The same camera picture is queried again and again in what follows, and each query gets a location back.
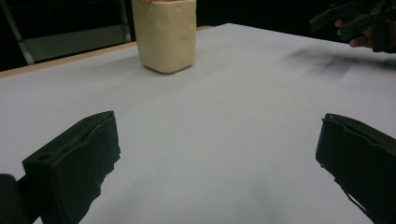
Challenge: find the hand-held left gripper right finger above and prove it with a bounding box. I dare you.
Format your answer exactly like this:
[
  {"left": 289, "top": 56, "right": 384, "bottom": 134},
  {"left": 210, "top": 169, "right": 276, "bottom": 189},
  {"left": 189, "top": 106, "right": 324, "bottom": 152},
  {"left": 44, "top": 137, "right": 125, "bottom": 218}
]
[{"left": 315, "top": 113, "right": 396, "bottom": 224}]

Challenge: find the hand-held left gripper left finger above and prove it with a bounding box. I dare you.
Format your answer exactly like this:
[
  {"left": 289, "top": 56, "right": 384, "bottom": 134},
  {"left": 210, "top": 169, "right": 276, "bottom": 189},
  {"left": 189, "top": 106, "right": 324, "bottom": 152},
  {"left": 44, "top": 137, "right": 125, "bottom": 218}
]
[{"left": 21, "top": 110, "right": 121, "bottom": 224}]

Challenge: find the cream square cup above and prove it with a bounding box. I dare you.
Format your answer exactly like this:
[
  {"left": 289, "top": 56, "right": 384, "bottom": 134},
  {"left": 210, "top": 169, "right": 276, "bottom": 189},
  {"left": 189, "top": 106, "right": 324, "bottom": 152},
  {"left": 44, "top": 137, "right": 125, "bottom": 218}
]
[{"left": 131, "top": 0, "right": 198, "bottom": 75}]

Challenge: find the grey metal stand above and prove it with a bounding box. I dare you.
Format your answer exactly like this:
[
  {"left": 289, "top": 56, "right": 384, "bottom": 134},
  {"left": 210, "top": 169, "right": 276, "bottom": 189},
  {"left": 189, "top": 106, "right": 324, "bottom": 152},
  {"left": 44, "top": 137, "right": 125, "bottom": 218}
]
[{"left": 0, "top": 0, "right": 134, "bottom": 66}]

